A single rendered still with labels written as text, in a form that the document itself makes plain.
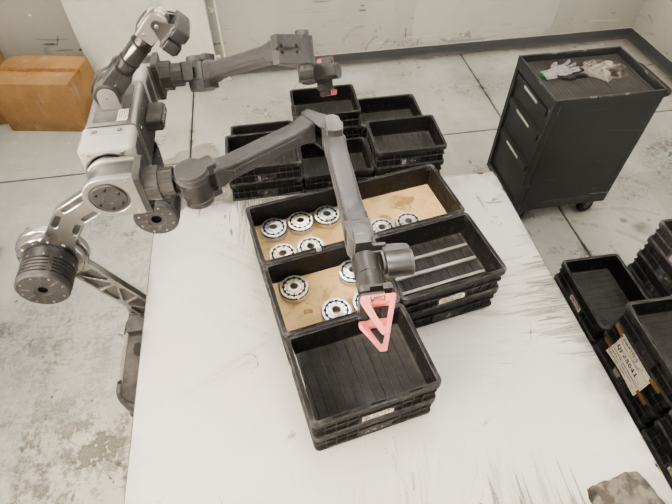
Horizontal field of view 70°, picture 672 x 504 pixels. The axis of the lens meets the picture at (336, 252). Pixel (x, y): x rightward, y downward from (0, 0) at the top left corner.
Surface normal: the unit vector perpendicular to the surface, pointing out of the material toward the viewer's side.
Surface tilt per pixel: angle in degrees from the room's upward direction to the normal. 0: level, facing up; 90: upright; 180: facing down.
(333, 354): 0
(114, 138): 0
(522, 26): 90
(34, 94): 87
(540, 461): 0
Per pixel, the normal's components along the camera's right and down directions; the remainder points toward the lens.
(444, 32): 0.16, 0.76
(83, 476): -0.01, -0.64
